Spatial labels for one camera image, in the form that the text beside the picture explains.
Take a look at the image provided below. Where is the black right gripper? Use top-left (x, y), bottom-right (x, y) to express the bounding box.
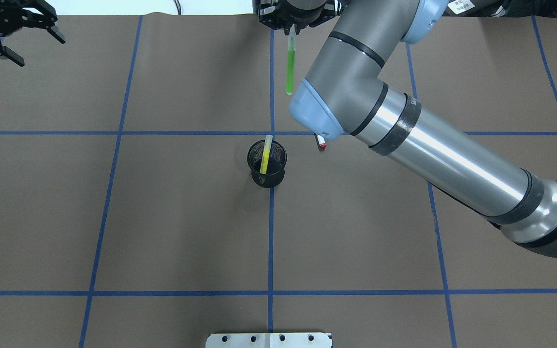
top-left (253, 0), bottom-right (341, 35)

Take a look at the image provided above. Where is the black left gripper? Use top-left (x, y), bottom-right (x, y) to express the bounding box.
top-left (0, 0), bottom-right (66, 67)

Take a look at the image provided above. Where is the green highlighter pen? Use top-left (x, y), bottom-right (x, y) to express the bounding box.
top-left (285, 29), bottom-right (296, 95)

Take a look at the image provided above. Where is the red white marker pen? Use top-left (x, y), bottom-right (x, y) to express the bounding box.
top-left (314, 133), bottom-right (327, 152)

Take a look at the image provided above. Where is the yellow highlighter pen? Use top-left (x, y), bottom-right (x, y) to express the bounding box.
top-left (259, 134), bottom-right (273, 175)

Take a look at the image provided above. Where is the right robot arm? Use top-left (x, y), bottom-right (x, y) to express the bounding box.
top-left (253, 0), bottom-right (557, 258)

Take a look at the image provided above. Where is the black mesh pen holder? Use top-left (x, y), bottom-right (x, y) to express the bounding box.
top-left (246, 140), bottom-right (287, 188)

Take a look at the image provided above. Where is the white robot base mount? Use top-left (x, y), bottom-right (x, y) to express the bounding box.
top-left (205, 332), bottom-right (333, 348)

